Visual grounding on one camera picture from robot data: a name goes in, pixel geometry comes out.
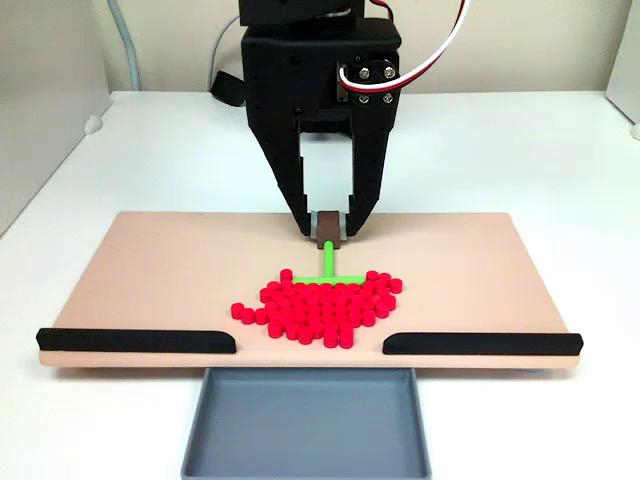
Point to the green T pusher brown block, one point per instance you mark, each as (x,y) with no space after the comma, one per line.
(329,260)

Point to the small white blob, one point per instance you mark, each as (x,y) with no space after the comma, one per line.
(92,124)
(635,131)

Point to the grey shallow square tray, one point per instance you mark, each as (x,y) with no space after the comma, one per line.
(307,425)

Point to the beige flat work board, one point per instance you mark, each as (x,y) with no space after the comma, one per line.
(150,280)

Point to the red cylindrical granule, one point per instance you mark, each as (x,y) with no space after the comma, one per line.
(368,318)
(395,285)
(330,340)
(345,340)
(237,310)
(305,336)
(261,315)
(248,315)

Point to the black edge rail strip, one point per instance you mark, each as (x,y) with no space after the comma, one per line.
(135,340)
(480,344)

